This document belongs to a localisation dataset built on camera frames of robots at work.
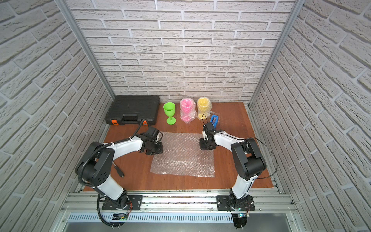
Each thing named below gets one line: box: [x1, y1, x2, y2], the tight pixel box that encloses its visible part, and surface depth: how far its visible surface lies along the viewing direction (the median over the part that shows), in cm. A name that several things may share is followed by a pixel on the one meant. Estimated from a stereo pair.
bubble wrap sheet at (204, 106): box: [197, 96, 217, 122], surface depth 102 cm
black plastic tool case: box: [104, 95, 161, 127], surface depth 106 cm
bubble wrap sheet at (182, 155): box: [149, 131, 216, 178], surface depth 90 cm
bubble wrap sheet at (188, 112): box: [179, 98, 198, 124], surface depth 102 cm
